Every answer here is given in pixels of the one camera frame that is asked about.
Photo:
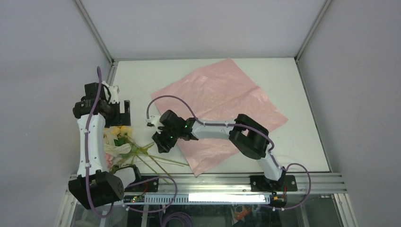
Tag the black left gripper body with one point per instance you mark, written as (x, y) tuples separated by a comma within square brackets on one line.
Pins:
[(114, 117)]

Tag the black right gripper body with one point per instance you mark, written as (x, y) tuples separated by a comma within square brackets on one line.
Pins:
[(164, 137)]

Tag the pink wrapping paper sheet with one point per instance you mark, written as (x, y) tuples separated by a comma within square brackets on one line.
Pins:
[(217, 92)]

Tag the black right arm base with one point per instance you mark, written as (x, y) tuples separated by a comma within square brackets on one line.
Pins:
[(259, 183)]

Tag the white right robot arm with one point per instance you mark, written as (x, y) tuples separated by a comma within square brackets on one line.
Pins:
[(248, 136)]

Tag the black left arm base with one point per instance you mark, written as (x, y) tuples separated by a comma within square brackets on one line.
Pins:
[(141, 183)]

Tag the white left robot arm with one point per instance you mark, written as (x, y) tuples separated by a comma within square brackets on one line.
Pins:
[(94, 186)]

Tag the aluminium mounting rail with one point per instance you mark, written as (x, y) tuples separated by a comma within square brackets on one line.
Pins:
[(316, 183)]

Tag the white slotted cable duct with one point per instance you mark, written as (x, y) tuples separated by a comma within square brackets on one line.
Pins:
[(197, 198)]

